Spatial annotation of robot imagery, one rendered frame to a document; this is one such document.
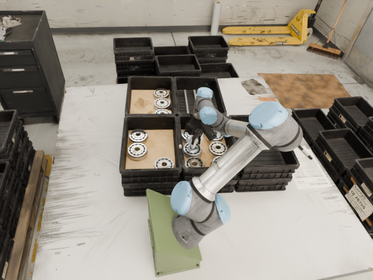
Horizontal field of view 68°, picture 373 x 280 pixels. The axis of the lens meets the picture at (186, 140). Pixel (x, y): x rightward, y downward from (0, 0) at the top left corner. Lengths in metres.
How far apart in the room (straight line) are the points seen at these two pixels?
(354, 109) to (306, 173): 1.45
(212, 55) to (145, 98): 1.38
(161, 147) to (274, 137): 0.76
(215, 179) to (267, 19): 4.39
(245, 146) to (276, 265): 0.67
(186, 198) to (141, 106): 0.96
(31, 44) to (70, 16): 2.14
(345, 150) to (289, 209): 1.13
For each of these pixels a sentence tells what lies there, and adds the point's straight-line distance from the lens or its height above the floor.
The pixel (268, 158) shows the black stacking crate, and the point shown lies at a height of 0.83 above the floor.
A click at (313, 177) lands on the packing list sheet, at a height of 0.70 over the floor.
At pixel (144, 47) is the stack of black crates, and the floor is 0.49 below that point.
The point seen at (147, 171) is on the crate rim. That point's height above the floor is 0.93.
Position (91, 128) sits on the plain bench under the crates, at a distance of 1.90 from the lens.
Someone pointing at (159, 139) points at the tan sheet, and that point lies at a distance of 1.60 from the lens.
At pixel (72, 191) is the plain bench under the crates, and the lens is 1.61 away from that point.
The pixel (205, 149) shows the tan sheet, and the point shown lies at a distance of 1.57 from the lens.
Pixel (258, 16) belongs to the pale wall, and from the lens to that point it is 5.10.
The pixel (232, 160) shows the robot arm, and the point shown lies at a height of 1.25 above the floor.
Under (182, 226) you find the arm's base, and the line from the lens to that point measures 1.18.
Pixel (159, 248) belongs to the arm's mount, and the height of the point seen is 0.96.
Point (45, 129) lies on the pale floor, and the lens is 3.07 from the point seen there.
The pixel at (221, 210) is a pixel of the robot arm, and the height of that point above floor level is 1.03.
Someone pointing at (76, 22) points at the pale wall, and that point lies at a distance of 4.69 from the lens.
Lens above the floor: 1.98
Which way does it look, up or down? 46 degrees down
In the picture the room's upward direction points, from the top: 6 degrees clockwise
